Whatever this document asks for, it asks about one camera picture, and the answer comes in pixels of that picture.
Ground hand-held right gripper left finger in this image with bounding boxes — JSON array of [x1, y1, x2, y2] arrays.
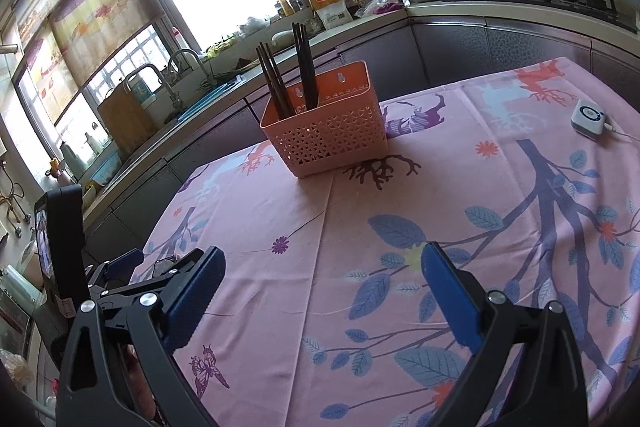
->
[[56, 246, 227, 427]]

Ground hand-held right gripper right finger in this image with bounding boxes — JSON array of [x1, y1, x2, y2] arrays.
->
[[421, 241, 591, 427]]

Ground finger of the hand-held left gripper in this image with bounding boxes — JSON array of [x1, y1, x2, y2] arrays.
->
[[87, 248, 147, 302], [149, 255, 182, 280]]

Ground pink plastic utensil basket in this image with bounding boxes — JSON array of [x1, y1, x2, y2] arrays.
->
[[260, 61, 388, 178]]

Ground bunch of dark chopsticks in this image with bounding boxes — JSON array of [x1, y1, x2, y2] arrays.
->
[[256, 22, 321, 118]]

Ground pale green bottle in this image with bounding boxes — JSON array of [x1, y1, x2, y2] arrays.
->
[[59, 142, 88, 178]]

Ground pink printed tablecloth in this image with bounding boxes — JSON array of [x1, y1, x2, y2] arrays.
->
[[130, 57, 640, 427]]

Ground wooden cutting board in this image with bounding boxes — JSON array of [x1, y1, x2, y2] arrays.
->
[[96, 84, 160, 146]]

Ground white teal container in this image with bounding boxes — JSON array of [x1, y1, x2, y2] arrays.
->
[[131, 76, 158, 108]]

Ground blue plastic basin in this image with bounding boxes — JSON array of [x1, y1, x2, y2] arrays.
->
[[186, 83, 236, 116]]

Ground tall steel faucet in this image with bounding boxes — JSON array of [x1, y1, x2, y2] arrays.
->
[[124, 63, 182, 108]]

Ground curved steel faucet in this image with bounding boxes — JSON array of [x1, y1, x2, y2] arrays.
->
[[166, 49, 210, 82]]

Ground white bottle with red cap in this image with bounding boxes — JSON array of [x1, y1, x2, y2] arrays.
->
[[170, 27, 193, 54]]

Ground white round-button device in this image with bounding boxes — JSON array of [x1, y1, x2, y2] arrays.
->
[[571, 99, 608, 138]]

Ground printed roller blind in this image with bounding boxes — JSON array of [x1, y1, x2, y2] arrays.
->
[[12, 0, 171, 125]]

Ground white plastic bag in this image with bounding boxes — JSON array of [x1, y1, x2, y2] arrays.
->
[[239, 14, 273, 35]]

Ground clear plastic bag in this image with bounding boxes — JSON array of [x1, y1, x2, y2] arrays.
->
[[354, 0, 401, 18]]

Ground white bag with red label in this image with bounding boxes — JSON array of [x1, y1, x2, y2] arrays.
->
[[306, 0, 354, 31]]

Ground metal wall hooks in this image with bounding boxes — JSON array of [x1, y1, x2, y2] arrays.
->
[[0, 157, 31, 253]]

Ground white device cable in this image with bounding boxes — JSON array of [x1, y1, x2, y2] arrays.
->
[[602, 122, 640, 144]]

